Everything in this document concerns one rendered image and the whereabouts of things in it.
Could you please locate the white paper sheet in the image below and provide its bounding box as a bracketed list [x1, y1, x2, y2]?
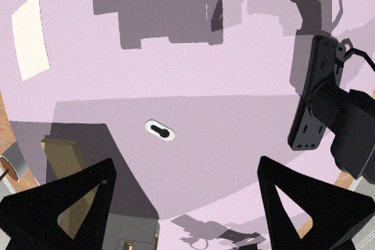
[12, 0, 51, 81]

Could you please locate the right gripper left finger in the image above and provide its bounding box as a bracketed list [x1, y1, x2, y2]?
[0, 158, 116, 250]

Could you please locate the white oval escutcheon plate with keyhole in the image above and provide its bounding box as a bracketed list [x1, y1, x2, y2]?
[145, 120, 175, 141]

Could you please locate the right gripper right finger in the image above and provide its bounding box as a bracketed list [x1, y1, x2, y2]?
[257, 156, 375, 250]

